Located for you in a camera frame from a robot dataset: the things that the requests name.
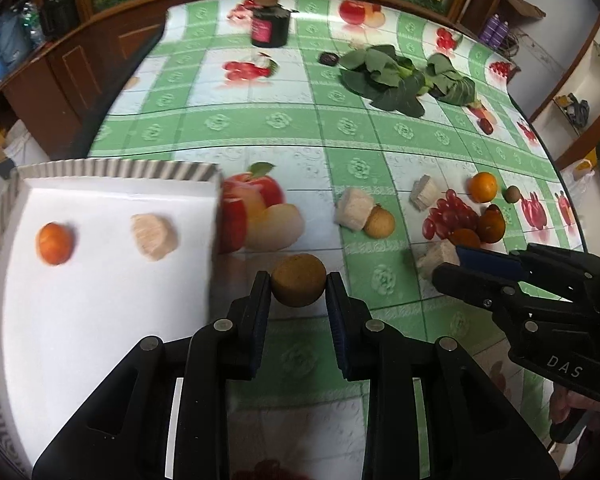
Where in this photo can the brown round fruit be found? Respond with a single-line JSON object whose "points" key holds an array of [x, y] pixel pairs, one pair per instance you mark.
{"points": [[298, 280], [380, 223]]}

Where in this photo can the white foam-wrapped chunk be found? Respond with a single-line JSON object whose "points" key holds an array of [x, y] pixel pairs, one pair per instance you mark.
{"points": [[154, 236]]}

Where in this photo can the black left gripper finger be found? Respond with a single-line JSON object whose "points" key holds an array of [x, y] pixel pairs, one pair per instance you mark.
{"points": [[429, 398], [492, 287], [165, 396]]}

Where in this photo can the purple bottles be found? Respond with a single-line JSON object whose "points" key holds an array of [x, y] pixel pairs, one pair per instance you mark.
{"points": [[494, 32]]}

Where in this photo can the small dark object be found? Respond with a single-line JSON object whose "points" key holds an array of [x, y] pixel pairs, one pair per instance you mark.
{"points": [[328, 59]]}

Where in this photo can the large orange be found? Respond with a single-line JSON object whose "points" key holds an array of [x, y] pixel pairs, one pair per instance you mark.
{"points": [[55, 243]]}

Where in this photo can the dark jar with cork lid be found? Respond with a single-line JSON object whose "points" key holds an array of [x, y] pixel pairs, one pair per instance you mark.
{"points": [[270, 23]]}

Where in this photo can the small brown kiwi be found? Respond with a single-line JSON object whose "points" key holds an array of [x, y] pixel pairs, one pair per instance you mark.
{"points": [[512, 194]]}

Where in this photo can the white foam chunk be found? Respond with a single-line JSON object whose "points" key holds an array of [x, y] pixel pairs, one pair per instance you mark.
{"points": [[437, 254]]}

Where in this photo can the person's right hand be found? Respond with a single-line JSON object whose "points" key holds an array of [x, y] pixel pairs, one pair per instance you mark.
{"points": [[563, 401]]}

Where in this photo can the pale foam chunk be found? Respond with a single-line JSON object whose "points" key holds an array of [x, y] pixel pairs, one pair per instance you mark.
{"points": [[354, 208]]}

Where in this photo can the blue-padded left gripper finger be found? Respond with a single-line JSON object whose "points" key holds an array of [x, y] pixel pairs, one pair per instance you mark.
{"points": [[482, 259]]}

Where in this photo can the green leafy vegetable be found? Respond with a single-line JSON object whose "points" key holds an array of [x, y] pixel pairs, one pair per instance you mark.
{"points": [[446, 84], [389, 81]]}

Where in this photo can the white striped-rim tray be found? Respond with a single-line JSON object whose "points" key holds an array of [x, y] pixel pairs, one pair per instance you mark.
{"points": [[63, 328]]}

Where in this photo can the beige foam chunk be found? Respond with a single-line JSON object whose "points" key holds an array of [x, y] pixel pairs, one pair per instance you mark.
{"points": [[425, 193]]}

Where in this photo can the brown wooden cabinet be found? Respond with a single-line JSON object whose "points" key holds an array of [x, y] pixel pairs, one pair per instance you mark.
{"points": [[57, 89]]}

